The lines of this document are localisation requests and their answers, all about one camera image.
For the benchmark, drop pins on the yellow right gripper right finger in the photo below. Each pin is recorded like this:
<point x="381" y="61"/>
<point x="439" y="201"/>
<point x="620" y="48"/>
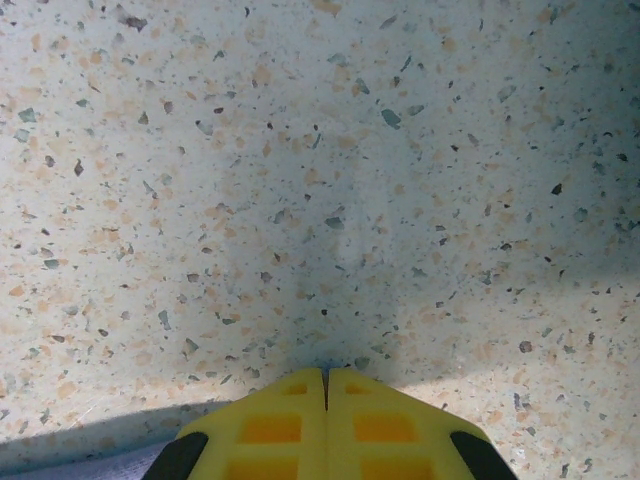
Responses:
<point x="390" y="435"/>

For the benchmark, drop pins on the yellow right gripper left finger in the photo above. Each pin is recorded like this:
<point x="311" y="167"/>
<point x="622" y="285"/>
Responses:
<point x="270" y="430"/>

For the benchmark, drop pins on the purple t-shirt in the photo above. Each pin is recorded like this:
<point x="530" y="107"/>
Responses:
<point x="75" y="465"/>

